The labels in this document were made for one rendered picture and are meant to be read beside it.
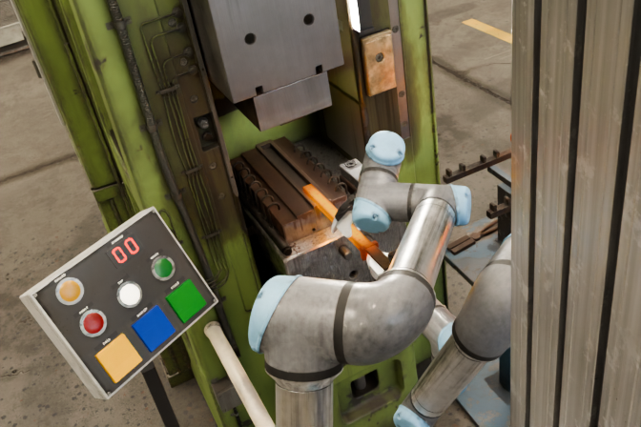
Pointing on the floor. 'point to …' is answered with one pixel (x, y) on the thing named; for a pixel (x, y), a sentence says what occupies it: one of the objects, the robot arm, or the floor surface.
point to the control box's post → (159, 396)
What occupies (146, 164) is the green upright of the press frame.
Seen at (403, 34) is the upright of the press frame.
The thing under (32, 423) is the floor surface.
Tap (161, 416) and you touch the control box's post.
